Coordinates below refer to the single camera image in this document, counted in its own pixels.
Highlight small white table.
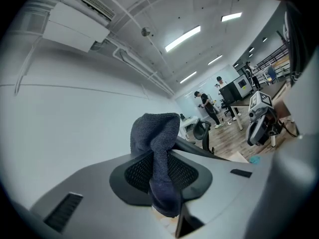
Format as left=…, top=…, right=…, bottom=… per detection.
left=179, top=116, right=201, bottom=139

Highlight black office chair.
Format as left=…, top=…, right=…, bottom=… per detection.
left=192, top=118, right=215, bottom=155

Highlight wooden table with white legs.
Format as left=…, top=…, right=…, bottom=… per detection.
left=229, top=80, right=288, bottom=131

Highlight black cabinet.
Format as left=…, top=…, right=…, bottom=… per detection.
left=218, top=74, right=255, bottom=105

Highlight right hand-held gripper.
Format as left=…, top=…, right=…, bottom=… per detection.
left=245, top=91, right=284, bottom=146

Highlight white ceiling pipes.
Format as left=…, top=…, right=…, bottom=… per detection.
left=112, top=47, right=175, bottom=96

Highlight white ceiling air conditioner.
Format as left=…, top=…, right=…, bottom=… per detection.
left=42, top=0, right=116, bottom=53

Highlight person's right forearm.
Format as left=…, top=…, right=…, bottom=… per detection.
left=273, top=100, right=292, bottom=120

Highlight black metal railing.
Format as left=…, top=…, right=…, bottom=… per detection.
left=256, top=43, right=291, bottom=71

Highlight blue chair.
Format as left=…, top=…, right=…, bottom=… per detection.
left=265, top=66, right=278, bottom=85

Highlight dark blue cloth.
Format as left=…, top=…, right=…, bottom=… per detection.
left=130, top=112, right=184, bottom=218

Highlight person's white shirt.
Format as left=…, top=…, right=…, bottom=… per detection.
left=245, top=56, right=319, bottom=239

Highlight ceiling light strip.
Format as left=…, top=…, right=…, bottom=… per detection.
left=164, top=25, right=201, bottom=52
left=221, top=12, right=243, bottom=22
left=207, top=54, right=223, bottom=66
left=179, top=71, right=197, bottom=84

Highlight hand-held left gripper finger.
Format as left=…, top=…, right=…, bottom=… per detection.
left=175, top=203, right=205, bottom=238

